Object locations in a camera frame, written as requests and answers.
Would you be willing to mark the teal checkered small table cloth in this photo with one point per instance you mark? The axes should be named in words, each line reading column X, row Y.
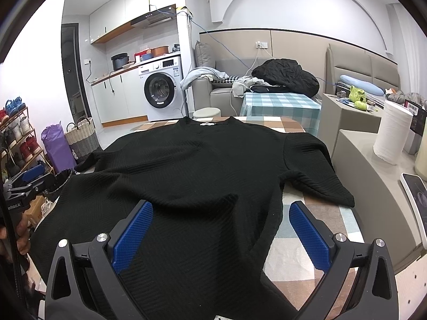
column 298, row 107

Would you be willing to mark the purple bag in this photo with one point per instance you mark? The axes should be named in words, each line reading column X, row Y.
column 57, row 148

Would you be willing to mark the white round stool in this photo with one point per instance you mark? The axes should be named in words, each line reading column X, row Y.
column 208, row 112

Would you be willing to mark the beige side cabinet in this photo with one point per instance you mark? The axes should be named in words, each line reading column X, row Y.
column 347, row 132

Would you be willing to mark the white kitchen counter cabinet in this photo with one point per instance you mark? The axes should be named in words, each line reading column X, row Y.
column 120, row 99

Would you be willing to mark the white paper towel roll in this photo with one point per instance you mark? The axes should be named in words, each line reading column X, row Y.
column 393, row 132

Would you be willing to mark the range hood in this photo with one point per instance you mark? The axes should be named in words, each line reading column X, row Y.
column 156, row 17

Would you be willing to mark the white front-load washing machine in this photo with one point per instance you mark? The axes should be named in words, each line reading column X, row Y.
column 163, row 97

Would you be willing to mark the wooden shoe rack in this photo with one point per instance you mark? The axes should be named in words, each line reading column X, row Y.
column 20, row 149

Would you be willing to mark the person's left hand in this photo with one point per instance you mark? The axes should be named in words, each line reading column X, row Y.
column 23, row 238

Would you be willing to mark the black cooking pot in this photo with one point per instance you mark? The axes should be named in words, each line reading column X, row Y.
column 119, row 60

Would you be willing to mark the woven laundry basket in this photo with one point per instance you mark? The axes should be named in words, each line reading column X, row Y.
column 82, row 138

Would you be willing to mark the black knit sweater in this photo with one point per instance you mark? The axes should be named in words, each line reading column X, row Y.
column 216, row 192

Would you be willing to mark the green toy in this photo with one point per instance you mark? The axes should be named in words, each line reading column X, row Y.
column 358, row 97

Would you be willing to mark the light blue pillow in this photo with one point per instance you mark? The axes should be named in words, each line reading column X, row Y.
column 368, row 87

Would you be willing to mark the black quilted jacket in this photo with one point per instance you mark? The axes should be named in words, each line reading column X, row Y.
column 288, row 76

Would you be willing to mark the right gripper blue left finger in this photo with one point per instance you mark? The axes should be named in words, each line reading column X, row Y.
column 84, row 281

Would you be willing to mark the grey sofa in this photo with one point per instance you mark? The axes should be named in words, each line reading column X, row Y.
column 218, row 93

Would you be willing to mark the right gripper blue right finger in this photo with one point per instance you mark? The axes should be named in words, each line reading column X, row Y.
column 374, row 291

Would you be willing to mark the white blanket on sofa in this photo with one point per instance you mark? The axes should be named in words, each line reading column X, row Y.
column 202, row 71

